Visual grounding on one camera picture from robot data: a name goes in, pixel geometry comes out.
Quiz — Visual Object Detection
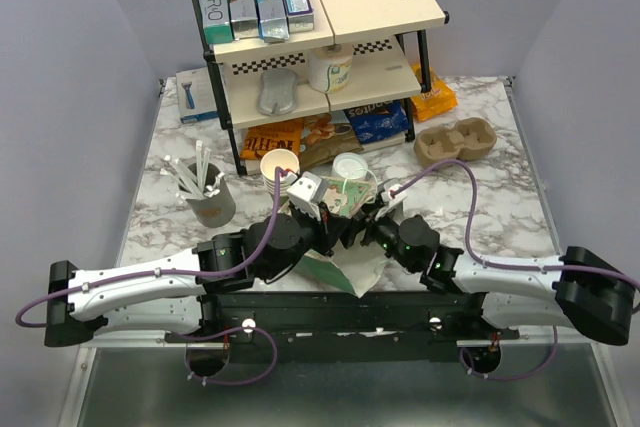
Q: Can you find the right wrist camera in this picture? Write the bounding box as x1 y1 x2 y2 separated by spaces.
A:
375 183 407 221

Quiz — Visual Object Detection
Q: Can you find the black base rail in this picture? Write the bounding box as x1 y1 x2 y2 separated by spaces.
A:
102 286 556 366

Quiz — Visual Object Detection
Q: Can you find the purple cable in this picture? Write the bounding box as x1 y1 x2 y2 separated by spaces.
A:
392 159 640 382
14 166 296 388

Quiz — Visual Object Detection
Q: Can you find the cardboard cup carrier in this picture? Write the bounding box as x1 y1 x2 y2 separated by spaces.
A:
414 118 497 168

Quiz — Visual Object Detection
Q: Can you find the stack of white plastic lids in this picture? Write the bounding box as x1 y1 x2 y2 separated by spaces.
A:
332 152 368 181

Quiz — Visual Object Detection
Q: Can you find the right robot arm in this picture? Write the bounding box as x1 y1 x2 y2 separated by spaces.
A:
355 209 636 346

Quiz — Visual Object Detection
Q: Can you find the blue razor package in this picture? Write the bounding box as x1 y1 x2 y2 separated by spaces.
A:
176 68 218 124

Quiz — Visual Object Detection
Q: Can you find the orange yellow snack bag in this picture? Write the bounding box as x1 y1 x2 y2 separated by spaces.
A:
411 69 458 122

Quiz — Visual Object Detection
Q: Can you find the beige three-tier shelf rack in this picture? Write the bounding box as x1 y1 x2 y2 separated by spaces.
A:
202 0 449 176

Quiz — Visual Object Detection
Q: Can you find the green Fresh paper bag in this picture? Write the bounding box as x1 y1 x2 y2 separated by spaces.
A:
287 177 389 298

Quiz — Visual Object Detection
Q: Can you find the blue Doritos bag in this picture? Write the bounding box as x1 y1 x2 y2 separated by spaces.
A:
344 100 409 145

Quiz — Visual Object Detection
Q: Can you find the white patterned paper cup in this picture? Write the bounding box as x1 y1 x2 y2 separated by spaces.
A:
307 44 354 94

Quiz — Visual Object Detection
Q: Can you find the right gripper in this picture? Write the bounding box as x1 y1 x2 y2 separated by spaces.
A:
340 199 417 272

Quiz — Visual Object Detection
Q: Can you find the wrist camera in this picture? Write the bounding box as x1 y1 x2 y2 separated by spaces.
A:
375 183 407 221
287 172 328 221

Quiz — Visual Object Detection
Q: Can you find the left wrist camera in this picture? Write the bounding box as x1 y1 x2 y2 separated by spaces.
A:
287 172 328 221

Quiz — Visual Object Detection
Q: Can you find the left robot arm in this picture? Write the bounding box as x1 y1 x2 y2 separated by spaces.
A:
44 208 351 347

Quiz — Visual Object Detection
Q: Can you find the brown chips bag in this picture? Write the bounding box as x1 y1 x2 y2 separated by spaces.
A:
298 111 363 170

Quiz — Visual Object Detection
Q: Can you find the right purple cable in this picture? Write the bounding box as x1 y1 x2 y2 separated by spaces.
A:
392 159 640 382

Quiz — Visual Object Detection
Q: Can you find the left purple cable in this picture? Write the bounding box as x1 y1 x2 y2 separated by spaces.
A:
14 166 296 388

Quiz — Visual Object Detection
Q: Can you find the stack of green paper cups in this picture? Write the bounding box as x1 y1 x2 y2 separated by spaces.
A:
260 149 300 195

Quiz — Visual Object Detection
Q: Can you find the teal RiO box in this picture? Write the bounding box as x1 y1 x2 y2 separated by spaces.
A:
199 0 234 45

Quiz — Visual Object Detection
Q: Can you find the grey straw holder cup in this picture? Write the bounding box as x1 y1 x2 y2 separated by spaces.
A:
160 140 236 228

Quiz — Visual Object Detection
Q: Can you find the silver blue RiO box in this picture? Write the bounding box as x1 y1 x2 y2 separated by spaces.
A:
255 0 289 43

